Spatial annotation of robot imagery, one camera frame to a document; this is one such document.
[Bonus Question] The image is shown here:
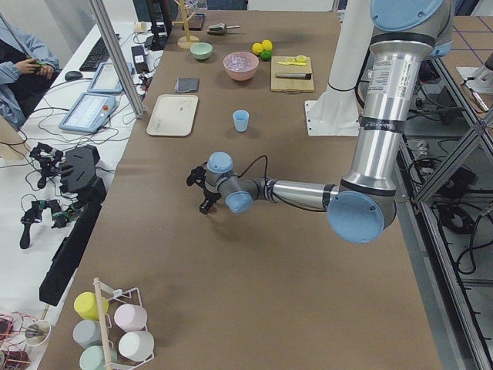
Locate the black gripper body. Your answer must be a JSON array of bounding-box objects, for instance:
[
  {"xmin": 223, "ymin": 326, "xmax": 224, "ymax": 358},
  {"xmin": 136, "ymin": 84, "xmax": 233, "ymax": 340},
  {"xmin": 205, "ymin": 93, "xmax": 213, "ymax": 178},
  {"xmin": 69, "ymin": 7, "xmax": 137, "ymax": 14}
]
[{"xmin": 186, "ymin": 165, "xmax": 206, "ymax": 189}]

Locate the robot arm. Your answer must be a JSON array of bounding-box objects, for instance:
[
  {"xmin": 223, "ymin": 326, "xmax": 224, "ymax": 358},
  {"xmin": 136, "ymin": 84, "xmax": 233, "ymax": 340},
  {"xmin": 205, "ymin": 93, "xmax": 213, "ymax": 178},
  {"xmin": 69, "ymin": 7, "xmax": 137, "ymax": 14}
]
[
  {"xmin": 456, "ymin": 54, "xmax": 493, "ymax": 113},
  {"xmin": 186, "ymin": 1, "xmax": 455, "ymax": 244}
]

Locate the light blue plastic cup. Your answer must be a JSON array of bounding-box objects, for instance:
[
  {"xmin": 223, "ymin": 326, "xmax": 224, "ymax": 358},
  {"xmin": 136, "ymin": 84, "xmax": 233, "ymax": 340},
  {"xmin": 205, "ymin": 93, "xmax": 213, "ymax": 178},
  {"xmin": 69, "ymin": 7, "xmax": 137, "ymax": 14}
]
[{"xmin": 232, "ymin": 109, "xmax": 250, "ymax": 133}]

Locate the pink bowl of ice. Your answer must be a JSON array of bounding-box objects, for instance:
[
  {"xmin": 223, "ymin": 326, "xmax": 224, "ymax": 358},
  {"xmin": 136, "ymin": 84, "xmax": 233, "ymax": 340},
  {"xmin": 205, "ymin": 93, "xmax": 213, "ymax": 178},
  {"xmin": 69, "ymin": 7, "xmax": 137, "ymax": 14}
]
[{"xmin": 223, "ymin": 52, "xmax": 259, "ymax": 82}]

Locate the pink cup on rack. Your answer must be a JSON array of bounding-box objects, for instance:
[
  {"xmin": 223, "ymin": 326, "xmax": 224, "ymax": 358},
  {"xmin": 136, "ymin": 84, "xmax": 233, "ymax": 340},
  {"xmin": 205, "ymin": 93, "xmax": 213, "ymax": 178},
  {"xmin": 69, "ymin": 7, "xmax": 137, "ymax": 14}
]
[{"xmin": 114, "ymin": 304, "xmax": 148, "ymax": 332}]

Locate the metal ice scoop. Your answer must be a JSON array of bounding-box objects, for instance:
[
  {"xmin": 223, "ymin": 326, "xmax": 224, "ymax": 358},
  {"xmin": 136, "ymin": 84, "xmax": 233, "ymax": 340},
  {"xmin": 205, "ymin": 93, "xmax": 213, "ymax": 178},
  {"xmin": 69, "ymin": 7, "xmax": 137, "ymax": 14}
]
[{"xmin": 206, "ymin": 23, "xmax": 240, "ymax": 35}]

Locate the paper cup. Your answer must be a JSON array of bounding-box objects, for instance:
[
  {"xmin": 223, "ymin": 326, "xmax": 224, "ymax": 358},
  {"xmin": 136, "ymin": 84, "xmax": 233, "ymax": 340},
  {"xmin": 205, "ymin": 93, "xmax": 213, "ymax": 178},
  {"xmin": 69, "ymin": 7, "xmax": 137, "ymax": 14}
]
[{"xmin": 133, "ymin": 22, "xmax": 148, "ymax": 33}]

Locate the yellow cup on rack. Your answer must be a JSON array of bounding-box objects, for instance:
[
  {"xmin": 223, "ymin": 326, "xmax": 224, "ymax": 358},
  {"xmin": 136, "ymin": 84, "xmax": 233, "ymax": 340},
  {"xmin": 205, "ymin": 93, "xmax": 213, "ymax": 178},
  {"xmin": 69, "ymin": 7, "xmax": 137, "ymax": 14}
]
[{"xmin": 73, "ymin": 291, "xmax": 99, "ymax": 321}]

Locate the white cup on rack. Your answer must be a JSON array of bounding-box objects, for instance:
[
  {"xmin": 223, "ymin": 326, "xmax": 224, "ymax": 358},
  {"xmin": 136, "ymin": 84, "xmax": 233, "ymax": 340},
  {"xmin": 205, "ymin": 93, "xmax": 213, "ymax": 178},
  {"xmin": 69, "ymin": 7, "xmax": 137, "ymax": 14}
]
[{"xmin": 118, "ymin": 331, "xmax": 155, "ymax": 362}]

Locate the grey cup on rack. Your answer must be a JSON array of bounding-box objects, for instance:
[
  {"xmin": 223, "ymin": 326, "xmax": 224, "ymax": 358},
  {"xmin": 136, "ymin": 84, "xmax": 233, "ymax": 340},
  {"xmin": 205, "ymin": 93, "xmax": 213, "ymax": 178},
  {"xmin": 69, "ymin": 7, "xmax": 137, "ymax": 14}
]
[{"xmin": 72, "ymin": 319, "xmax": 102, "ymax": 349}]

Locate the green cup on rack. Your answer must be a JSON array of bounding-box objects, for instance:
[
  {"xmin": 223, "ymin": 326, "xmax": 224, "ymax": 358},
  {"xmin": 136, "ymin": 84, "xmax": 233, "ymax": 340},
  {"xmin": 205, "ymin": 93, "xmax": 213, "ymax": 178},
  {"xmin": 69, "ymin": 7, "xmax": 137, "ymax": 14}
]
[{"xmin": 79, "ymin": 345, "xmax": 106, "ymax": 370}]

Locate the cream rabbit tray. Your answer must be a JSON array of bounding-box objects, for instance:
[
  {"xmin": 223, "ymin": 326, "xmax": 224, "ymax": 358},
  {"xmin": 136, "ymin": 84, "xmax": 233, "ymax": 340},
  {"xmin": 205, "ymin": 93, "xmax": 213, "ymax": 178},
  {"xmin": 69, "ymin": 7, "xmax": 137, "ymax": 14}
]
[{"xmin": 146, "ymin": 94, "xmax": 199, "ymax": 137}]

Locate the black gripper stand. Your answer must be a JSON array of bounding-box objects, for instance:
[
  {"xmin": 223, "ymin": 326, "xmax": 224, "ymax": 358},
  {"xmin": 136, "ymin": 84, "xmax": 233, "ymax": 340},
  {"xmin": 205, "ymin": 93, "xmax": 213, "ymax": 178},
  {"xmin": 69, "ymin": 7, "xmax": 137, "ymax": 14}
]
[{"xmin": 39, "ymin": 145, "xmax": 106, "ymax": 306}]

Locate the wooden cutting board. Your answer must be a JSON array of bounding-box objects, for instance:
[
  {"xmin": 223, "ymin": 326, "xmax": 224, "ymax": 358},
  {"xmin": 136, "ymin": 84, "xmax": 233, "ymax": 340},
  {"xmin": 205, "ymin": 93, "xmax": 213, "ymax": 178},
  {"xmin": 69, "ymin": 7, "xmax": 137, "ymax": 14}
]
[{"xmin": 270, "ymin": 55, "xmax": 315, "ymax": 93}]

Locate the near teach pendant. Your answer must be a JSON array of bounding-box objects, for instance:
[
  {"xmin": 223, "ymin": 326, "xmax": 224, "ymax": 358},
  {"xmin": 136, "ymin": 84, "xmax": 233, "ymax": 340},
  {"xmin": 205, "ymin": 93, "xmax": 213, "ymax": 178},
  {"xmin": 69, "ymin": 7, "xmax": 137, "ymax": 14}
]
[{"xmin": 59, "ymin": 92, "xmax": 116, "ymax": 133}]

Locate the teach pendant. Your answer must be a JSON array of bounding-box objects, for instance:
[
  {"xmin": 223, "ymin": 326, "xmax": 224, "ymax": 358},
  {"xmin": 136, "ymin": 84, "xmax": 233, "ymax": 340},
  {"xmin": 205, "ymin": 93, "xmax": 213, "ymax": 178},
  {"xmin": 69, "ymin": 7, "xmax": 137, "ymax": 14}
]
[
  {"xmin": 59, "ymin": 92, "xmax": 116, "ymax": 133},
  {"xmin": 87, "ymin": 62, "xmax": 123, "ymax": 95}
]

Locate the green bowl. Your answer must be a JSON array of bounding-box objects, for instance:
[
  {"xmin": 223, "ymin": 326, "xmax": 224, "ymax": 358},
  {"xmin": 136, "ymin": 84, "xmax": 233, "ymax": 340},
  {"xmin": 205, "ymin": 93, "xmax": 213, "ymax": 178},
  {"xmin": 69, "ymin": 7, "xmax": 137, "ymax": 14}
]
[{"xmin": 189, "ymin": 42, "xmax": 213, "ymax": 61}]

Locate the far teach pendant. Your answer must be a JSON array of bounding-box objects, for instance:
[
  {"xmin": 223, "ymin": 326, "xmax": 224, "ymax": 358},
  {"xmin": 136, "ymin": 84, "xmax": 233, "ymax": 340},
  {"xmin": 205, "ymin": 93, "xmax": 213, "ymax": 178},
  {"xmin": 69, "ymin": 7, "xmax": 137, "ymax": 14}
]
[{"xmin": 87, "ymin": 62, "xmax": 123, "ymax": 95}]

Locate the wooden glass stand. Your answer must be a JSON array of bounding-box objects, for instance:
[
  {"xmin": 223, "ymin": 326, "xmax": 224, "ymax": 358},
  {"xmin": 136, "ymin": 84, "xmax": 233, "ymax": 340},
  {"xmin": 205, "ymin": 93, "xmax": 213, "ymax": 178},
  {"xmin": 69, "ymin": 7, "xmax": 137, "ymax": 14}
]
[{"xmin": 173, "ymin": 0, "xmax": 200, "ymax": 49}]

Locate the green lime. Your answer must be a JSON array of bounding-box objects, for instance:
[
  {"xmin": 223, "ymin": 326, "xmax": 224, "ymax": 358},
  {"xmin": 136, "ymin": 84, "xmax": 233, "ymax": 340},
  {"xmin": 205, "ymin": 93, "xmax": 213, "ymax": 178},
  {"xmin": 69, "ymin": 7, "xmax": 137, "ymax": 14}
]
[{"xmin": 260, "ymin": 50, "xmax": 272, "ymax": 62}]

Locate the yellow lemon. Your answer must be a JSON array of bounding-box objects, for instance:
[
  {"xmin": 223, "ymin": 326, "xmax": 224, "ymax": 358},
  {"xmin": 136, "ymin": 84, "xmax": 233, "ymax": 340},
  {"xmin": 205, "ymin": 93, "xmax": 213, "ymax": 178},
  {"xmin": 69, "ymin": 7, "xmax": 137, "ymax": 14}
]
[
  {"xmin": 251, "ymin": 42, "xmax": 264, "ymax": 56},
  {"xmin": 261, "ymin": 39, "xmax": 273, "ymax": 52}
]

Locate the yellow plastic knife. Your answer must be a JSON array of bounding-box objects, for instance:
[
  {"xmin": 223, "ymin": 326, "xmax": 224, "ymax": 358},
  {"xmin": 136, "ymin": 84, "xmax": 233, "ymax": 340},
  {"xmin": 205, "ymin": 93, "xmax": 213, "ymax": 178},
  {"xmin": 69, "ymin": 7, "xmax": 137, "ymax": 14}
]
[{"xmin": 277, "ymin": 61, "xmax": 307, "ymax": 66}]

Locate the black keyboard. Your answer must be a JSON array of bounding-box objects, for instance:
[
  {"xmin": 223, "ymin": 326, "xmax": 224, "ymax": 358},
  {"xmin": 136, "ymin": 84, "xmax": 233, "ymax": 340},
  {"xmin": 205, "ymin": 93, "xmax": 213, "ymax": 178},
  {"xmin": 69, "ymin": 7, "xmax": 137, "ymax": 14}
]
[{"xmin": 79, "ymin": 37, "xmax": 110, "ymax": 72}]

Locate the black computer mouse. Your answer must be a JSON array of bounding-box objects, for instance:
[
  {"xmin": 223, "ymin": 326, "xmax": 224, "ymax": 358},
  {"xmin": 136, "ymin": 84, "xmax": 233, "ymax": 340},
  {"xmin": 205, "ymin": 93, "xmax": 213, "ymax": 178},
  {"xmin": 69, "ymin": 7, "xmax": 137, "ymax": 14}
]
[{"xmin": 65, "ymin": 70, "xmax": 83, "ymax": 82}]

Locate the person in blue coat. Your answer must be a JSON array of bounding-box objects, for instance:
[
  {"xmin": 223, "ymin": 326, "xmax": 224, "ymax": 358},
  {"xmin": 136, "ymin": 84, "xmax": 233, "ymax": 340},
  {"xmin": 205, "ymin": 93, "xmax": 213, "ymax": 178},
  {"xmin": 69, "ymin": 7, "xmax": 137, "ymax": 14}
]
[{"xmin": 1, "ymin": 19, "xmax": 59, "ymax": 130}]

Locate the white wire cup rack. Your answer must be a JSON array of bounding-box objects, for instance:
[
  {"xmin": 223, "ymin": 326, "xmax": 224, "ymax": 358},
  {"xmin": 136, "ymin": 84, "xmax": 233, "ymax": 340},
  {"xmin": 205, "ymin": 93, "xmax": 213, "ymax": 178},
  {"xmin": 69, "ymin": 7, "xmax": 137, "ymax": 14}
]
[{"xmin": 93, "ymin": 277, "xmax": 154, "ymax": 369}]

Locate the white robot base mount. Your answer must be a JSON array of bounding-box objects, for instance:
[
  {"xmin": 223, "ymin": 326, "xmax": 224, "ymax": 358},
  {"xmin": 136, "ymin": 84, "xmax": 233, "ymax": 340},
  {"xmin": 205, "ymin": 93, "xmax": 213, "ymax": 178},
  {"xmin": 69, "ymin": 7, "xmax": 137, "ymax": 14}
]
[{"xmin": 305, "ymin": 0, "xmax": 374, "ymax": 136}]

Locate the aluminium frame post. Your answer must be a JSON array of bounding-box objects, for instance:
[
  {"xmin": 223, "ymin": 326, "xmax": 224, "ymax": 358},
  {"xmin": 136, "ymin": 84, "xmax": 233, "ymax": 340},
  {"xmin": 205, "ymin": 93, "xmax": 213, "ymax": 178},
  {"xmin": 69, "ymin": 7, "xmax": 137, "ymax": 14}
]
[{"xmin": 89, "ymin": 0, "xmax": 144, "ymax": 119}]

